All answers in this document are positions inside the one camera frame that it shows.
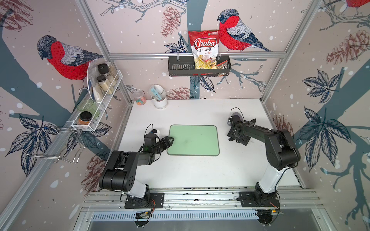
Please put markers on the green glass bowl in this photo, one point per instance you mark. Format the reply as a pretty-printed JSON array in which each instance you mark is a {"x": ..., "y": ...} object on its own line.
[{"x": 90, "y": 106}]

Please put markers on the black wall basket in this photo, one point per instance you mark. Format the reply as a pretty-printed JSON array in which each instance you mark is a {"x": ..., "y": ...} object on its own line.
[{"x": 186, "y": 66}]

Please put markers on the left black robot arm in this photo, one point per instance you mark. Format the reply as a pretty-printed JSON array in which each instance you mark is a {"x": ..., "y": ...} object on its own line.
[{"x": 120, "y": 170}]

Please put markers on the small red snack packet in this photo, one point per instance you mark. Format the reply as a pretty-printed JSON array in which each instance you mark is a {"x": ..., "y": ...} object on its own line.
[{"x": 223, "y": 65}]

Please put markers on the green cutting board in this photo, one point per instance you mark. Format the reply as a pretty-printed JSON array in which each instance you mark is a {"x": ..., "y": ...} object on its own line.
[{"x": 194, "y": 140}]

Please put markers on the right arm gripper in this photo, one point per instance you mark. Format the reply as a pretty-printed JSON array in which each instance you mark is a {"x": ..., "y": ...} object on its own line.
[{"x": 242, "y": 140}]

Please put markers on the wire wall rack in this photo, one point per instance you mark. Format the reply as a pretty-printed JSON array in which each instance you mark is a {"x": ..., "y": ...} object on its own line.
[{"x": 66, "y": 146}]

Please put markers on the white utensil holder cup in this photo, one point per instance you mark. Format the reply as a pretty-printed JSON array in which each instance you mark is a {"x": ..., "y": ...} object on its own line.
[{"x": 162, "y": 103}]

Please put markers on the clear jar with candies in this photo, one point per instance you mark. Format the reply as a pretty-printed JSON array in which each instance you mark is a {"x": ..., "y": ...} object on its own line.
[{"x": 139, "y": 97}]

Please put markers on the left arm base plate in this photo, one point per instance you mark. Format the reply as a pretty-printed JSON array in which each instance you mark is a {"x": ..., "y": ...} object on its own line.
[{"x": 155, "y": 201}]

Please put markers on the orange spice jar black lid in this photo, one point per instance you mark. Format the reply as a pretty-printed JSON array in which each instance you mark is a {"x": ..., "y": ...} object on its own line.
[{"x": 85, "y": 118}]

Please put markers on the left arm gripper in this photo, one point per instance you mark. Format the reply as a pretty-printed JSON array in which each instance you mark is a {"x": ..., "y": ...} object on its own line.
[{"x": 166, "y": 144}]

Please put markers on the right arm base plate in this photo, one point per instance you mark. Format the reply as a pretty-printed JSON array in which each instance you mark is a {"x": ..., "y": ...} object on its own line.
[{"x": 258, "y": 199}]

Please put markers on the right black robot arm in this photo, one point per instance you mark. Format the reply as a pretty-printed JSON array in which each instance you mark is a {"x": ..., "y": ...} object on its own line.
[{"x": 237, "y": 154}]

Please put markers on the red Chuba chips bag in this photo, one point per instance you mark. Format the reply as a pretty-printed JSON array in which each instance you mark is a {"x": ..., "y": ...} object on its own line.
[{"x": 204, "y": 46}]

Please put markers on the clear acrylic wall shelf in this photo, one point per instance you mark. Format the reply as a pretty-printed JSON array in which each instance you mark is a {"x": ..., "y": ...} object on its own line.
[{"x": 97, "y": 94}]

